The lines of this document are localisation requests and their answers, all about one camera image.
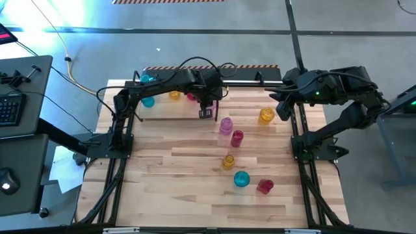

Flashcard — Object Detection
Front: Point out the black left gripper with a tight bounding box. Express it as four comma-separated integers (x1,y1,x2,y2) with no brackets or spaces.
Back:
193,68,226,120

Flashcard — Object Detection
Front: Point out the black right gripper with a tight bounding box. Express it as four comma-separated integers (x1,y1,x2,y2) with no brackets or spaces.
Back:
265,68,328,122

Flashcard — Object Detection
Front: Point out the pink ribbed cylindrical glass vase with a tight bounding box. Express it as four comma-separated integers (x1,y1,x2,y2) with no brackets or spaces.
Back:
217,116,234,146

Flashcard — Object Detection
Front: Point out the teal cylindrical glass vase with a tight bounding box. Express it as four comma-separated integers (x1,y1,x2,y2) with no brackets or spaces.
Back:
141,96,156,109

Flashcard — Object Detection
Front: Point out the teal embossed glass vase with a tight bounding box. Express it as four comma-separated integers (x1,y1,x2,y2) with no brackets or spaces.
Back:
139,73,157,84
233,170,251,188

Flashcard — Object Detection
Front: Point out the yellow diamond-textured glass vase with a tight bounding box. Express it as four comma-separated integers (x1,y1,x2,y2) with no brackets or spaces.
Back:
258,107,276,126

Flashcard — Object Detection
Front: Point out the red cylindrical glass vase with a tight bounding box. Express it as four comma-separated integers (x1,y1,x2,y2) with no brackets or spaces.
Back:
230,129,244,148

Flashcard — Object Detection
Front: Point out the black hazard-striped floor mat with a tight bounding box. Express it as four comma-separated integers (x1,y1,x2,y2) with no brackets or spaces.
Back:
142,64,281,82
112,0,226,5

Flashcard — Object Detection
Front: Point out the red ribbed glass vase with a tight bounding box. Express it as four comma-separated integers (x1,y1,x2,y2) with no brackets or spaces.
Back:
255,179,275,196

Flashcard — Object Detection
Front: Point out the grey metal cart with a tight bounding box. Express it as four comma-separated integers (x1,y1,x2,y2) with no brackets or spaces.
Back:
376,83,416,189

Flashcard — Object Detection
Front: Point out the white paper sheet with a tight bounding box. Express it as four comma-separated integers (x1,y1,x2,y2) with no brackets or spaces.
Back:
48,145,86,195

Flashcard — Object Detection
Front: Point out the black keyboard desk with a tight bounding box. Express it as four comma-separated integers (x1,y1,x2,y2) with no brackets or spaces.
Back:
0,54,54,139

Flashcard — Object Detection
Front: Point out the black side desk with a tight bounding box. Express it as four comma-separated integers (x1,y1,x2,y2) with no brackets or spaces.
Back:
0,133,50,217

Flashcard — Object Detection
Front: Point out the black desk clamp stand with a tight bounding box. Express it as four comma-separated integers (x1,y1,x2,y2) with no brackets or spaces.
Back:
0,64,42,88

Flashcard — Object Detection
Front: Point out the black keyboard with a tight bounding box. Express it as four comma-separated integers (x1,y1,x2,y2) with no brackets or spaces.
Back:
0,92,27,128

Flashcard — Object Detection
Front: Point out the black computer mouse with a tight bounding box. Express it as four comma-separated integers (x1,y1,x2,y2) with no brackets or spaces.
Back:
0,167,21,196

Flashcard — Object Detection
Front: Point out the red and black device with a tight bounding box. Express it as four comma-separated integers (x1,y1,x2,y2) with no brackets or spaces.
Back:
0,23,19,46

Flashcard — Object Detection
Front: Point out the black left camera cable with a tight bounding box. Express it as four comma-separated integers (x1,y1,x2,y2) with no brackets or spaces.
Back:
177,57,240,79

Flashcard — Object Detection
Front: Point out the yellow floor cable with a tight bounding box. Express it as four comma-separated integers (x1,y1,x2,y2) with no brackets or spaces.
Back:
30,0,105,98

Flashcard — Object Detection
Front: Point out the silver frame bracket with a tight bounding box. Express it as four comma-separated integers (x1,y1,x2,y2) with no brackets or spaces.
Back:
102,227,140,234

